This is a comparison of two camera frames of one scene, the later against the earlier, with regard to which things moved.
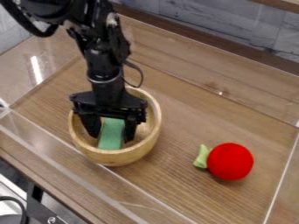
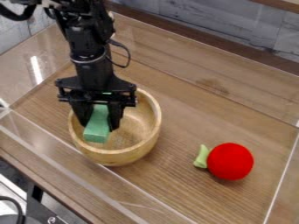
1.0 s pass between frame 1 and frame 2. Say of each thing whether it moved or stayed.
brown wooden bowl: stayed
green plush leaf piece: stayed
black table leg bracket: stayed
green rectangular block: moved
